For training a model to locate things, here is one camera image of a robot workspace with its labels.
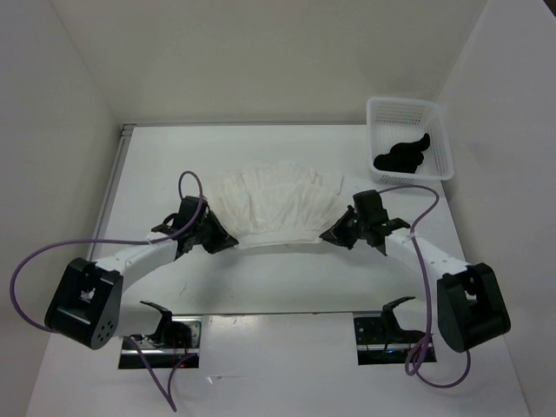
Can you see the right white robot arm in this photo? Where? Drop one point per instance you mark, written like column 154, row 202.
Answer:
column 464, row 299

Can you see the white skirt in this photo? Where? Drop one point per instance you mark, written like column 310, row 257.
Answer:
column 275, row 204

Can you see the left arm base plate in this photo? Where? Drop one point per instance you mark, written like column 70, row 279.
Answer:
column 177, row 344

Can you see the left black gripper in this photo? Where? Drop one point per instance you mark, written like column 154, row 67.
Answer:
column 221, row 239

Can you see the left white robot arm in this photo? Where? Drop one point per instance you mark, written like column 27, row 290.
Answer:
column 86, row 306

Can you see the white plastic basket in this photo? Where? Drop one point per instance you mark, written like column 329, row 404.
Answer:
column 394, row 120

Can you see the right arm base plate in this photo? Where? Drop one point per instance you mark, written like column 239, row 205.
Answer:
column 380, row 344

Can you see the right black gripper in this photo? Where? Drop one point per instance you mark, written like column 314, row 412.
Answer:
column 337, row 234

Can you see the black skirt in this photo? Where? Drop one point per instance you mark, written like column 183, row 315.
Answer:
column 403, row 157

